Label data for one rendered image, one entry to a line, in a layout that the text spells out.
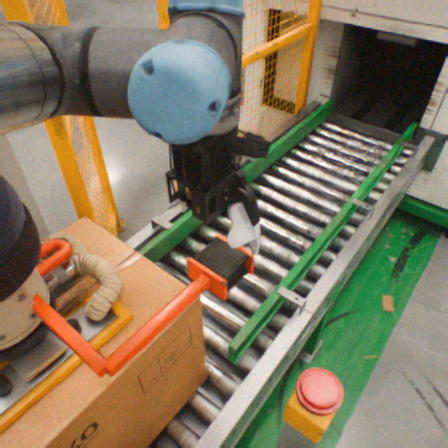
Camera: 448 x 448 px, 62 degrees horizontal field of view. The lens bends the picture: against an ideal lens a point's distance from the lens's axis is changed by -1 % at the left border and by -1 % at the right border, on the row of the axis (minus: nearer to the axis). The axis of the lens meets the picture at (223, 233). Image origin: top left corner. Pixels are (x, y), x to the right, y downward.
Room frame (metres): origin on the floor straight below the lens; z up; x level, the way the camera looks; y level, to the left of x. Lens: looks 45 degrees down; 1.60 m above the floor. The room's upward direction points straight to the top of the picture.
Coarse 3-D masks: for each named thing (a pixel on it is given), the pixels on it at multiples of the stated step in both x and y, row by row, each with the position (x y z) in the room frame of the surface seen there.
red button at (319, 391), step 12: (312, 372) 0.26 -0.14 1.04; (324, 372) 0.26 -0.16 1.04; (300, 384) 0.25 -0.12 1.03; (312, 384) 0.24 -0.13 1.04; (324, 384) 0.24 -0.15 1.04; (336, 384) 0.24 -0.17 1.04; (300, 396) 0.23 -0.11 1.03; (312, 396) 0.23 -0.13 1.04; (324, 396) 0.23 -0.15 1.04; (336, 396) 0.22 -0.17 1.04; (312, 408) 0.21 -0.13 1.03; (324, 408) 0.21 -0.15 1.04; (336, 408) 0.21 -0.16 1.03
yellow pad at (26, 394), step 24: (72, 312) 0.42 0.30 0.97; (120, 312) 0.42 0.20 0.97; (96, 336) 0.36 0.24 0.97; (72, 360) 0.32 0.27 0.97; (0, 384) 0.26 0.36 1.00; (24, 384) 0.27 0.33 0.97; (48, 384) 0.27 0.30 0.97; (0, 408) 0.23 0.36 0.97; (24, 408) 0.24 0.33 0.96; (0, 432) 0.20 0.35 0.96
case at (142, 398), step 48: (96, 240) 0.63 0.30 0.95; (96, 288) 0.49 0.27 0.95; (144, 288) 0.49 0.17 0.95; (192, 336) 0.44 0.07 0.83; (96, 384) 0.28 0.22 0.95; (144, 384) 0.33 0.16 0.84; (192, 384) 0.43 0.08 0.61; (48, 432) 0.20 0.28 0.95; (96, 432) 0.24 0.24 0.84; (144, 432) 0.30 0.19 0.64
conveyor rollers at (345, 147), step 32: (320, 128) 1.89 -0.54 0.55; (288, 160) 1.58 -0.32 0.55; (320, 160) 1.57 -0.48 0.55; (352, 160) 1.57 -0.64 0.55; (256, 192) 1.35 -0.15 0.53; (288, 192) 1.35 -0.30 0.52; (320, 192) 1.35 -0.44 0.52; (352, 192) 1.35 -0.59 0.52; (224, 224) 1.13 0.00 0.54; (288, 224) 1.15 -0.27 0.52; (320, 224) 1.15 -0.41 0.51; (256, 256) 0.94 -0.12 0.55; (288, 256) 0.95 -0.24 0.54; (320, 256) 0.96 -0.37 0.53; (256, 288) 0.81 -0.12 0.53; (224, 320) 0.67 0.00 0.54; (224, 352) 0.56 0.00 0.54; (224, 384) 0.46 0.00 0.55
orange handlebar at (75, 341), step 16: (64, 240) 0.50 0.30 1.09; (64, 256) 0.46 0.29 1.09; (48, 272) 0.43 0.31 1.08; (192, 288) 0.38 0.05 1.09; (176, 304) 0.35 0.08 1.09; (48, 320) 0.32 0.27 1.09; (64, 320) 0.32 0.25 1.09; (160, 320) 0.32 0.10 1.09; (64, 336) 0.29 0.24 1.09; (80, 336) 0.29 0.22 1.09; (144, 336) 0.29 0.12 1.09; (80, 352) 0.27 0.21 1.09; (96, 352) 0.27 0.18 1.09; (128, 352) 0.27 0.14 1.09; (96, 368) 0.24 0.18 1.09; (112, 368) 0.24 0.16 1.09
